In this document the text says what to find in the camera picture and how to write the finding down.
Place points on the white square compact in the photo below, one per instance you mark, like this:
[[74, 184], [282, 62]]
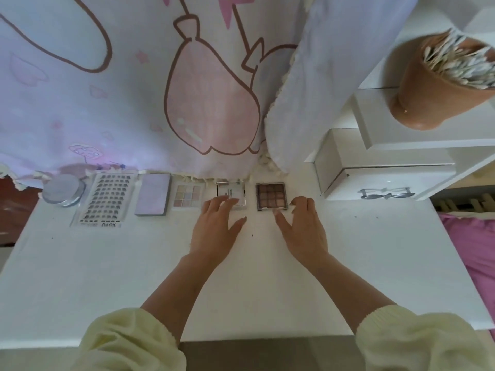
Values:
[[234, 189]]

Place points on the pink cartoon print cloth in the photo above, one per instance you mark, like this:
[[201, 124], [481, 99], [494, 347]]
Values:
[[116, 88]]

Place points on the person's left hand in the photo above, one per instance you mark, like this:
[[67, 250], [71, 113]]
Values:
[[216, 235]]

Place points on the white false eyelash tray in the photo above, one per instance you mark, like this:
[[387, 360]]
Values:
[[107, 198]]

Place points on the white shelf unit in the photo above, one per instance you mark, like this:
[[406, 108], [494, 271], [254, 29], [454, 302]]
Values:
[[418, 135]]

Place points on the terracotta pot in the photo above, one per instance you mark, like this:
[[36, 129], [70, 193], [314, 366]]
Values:
[[433, 100]]

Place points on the bunch of cotton swabs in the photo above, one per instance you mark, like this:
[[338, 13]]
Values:
[[464, 61]]

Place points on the person's right forearm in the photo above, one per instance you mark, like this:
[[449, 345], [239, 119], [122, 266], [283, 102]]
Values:
[[344, 293]]

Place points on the white table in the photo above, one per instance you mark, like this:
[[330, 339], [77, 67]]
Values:
[[93, 266]]

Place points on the person's right hand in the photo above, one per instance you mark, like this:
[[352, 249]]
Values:
[[305, 235]]

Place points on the round silver compact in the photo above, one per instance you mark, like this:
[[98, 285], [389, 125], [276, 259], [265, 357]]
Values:
[[63, 189]]

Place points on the lavender rectangular palette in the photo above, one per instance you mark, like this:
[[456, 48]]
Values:
[[153, 194]]

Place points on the person's left forearm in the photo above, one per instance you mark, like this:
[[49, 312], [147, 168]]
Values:
[[178, 293]]

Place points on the dark brown eyeshadow palette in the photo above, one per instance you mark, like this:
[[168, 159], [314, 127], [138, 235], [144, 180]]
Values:
[[271, 196]]

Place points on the clear eyeshadow palette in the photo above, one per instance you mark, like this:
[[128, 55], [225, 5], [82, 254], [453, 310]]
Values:
[[188, 195]]

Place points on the wooden bed frame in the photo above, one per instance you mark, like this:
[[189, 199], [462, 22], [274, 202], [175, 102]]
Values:
[[464, 203]]

